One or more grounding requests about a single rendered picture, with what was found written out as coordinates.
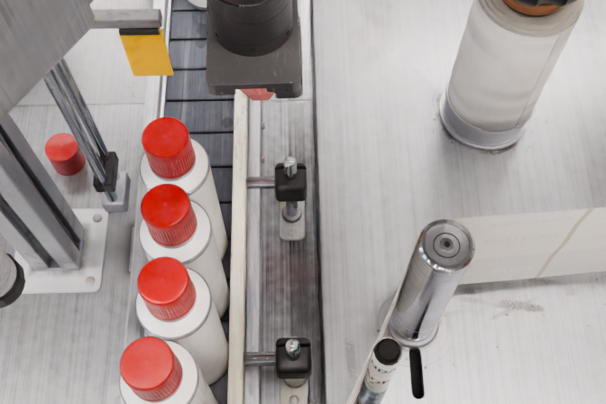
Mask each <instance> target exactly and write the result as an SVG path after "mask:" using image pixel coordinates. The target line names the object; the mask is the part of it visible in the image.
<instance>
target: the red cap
mask: <svg viewBox="0 0 606 404"><path fill-rule="evenodd" d="M44 150H45V154H46V155H47V157H48V159H49V160H50V163H51V164H52V166H53V168H54V169H55V170H56V171H57V172H58V173H59V174H60V175H63V176H71V175H74V174H76V173H78V172H80V171H81V170H82V169H83V167H84V166H85V163H86V158H85V156H84V154H83V153H82V151H81V150H80V148H79V146H78V143H77V142H76V140H75V138H74V136H73V135H71V134H69V133H58V134H55V135H53V136H52V137H51V138H50V139H49V140H48V141H47V142H46V144H45V149H44Z"/></svg>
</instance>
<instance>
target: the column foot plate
mask: <svg viewBox="0 0 606 404"><path fill-rule="evenodd" d="M72 211H73V212H74V214H75V215H76V217H77V218H78V220H79V222H80V223H81V224H82V225H83V227H84V228H85V234H84V243H83V251H82V258H81V266H80V270H79V271H35V270H34V269H33V268H32V267H31V266H30V264H29V263H28V262H27V261H26V260H25V259H24V258H23V257H22V256H21V255H20V253H18V252H17V251H16V250H15V256H14V258H15V259H16V261H17V262H18V263H19V264H20V265H21V266H22V267H23V272H24V277H25V285H24V289H23V292H22V294H35V293H79V292H97V291H99V290H100V289H101V286H102V278H103V269H104V259H105V250H106V233H107V225H108V212H106V211H105V210H104V209H103V208H82V209H72Z"/></svg>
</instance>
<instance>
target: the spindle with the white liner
mask: <svg viewBox="0 0 606 404"><path fill-rule="evenodd" d="M583 6H584V0H473V3H472V6H471V9H470V12H469V15H468V19H467V23H466V26H465V29H464V34H463V37H462V39H461V42H460V45H459V50H458V53H457V56H456V59H455V62H454V65H453V69H452V73H451V74H450V76H449V78H448V80H447V83H446V86H445V91H444V93H443V95H442V97H441V100H440V106H439V112H440V116H441V120H442V122H443V124H444V126H445V128H446V130H447V131H448V132H449V133H450V134H451V135H452V136H453V137H454V138H455V139H456V140H457V141H459V142H461V143H463V144H465V145H467V146H469V147H472V148H474V149H478V150H485V151H493V150H499V149H503V148H506V147H508V146H510V145H512V144H513V143H514V142H516V141H517V140H518V139H519V138H520V137H521V136H522V135H523V133H524V132H525V131H526V129H527V127H528V122H529V118H530V117H531V116H532V114H533V112H534V110H535V108H536V104H537V101H538V99H539V97H540V94H541V92H542V90H543V88H544V86H545V84H546V82H547V80H548V78H549V77H550V75H551V73H552V71H553V69H554V67H555V65H556V62H557V59H558V58H559V56H560V54H561V52H562V50H563V49H564V47H565V45H566V43H567V41H568V39H569V36H570V34H571V31H572V29H573V28H574V26H575V24H576V22H577V20H578V19H579V17H580V15H581V13H582V11H583Z"/></svg>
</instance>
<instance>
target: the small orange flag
mask: <svg viewBox="0 0 606 404"><path fill-rule="evenodd" d="M118 32H119V35H120V38H121V41H122V44H123V46H124V50H125V53H126V56H127V59H128V61H129V64H130V67H131V69H132V72H133V75H134V76H173V75H174V73H173V70H172V66H171V63H170V57H169V53H168V50H167V47H166V43H165V40H164V36H163V33H162V29H161V28H120V29H118Z"/></svg>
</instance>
